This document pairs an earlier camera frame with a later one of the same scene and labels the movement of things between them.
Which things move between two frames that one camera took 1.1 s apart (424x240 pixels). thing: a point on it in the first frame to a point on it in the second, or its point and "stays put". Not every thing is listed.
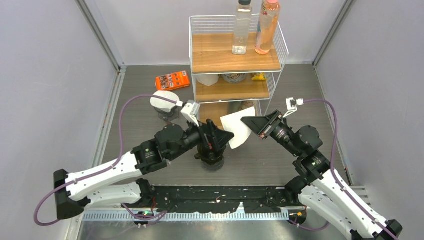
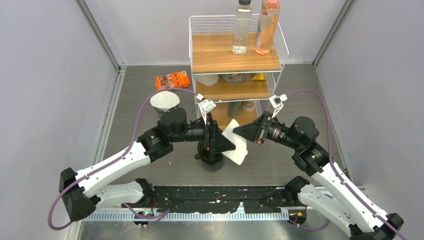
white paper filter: (232, 123) to (239, 154)
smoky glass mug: (215, 167) stays put
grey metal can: (234, 106) stays put
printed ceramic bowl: (234, 78) stays put
